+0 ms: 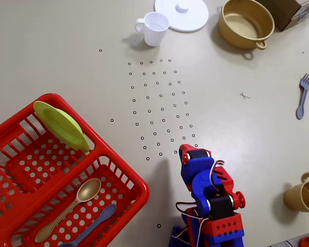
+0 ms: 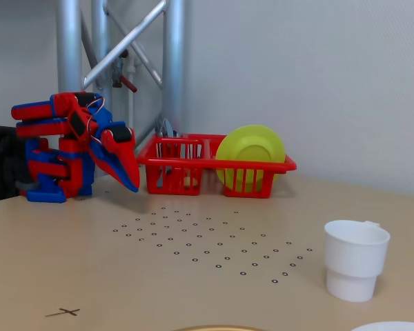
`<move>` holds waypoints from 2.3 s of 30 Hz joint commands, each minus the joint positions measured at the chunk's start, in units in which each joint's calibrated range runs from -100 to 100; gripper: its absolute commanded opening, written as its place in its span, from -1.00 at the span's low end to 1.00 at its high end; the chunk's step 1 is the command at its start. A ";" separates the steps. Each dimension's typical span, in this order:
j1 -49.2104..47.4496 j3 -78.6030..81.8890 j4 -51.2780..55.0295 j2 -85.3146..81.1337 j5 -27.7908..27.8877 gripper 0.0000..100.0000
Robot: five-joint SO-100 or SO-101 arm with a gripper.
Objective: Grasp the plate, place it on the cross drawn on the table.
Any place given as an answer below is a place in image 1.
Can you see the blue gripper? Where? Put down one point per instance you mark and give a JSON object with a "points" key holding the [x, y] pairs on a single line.
{"points": [[198, 155]]}

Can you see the green plastic plate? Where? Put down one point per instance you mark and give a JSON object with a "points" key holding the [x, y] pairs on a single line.
{"points": [[59, 123]]}

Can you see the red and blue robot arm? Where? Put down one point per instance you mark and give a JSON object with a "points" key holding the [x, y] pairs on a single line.
{"points": [[226, 226]]}

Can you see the red plastic dish rack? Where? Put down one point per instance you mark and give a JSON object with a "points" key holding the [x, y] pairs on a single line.
{"points": [[141, 187]]}

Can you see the blue-grey plastic spoon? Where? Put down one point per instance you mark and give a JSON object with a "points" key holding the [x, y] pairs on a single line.
{"points": [[106, 212]]}

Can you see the gold plastic spoon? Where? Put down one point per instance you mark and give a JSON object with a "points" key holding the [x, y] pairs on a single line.
{"points": [[88, 190]]}

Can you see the beige plastic mug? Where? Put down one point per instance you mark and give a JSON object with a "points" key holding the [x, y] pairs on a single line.
{"points": [[293, 198]]}

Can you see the white plastic cup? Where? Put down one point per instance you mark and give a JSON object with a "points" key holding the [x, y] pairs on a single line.
{"points": [[153, 36]]}

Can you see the gold plastic pot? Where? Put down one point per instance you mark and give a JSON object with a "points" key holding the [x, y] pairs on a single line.
{"points": [[234, 36]]}

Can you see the blue-grey plastic fork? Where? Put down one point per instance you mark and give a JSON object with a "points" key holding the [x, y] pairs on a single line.
{"points": [[305, 95]]}

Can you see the white round pot lid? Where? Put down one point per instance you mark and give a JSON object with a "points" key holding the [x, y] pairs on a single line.
{"points": [[193, 18]]}

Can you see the red round object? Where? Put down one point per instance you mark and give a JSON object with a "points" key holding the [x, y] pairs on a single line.
{"points": [[308, 243]]}

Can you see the brown cardboard box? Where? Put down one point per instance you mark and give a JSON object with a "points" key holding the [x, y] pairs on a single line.
{"points": [[280, 13]]}

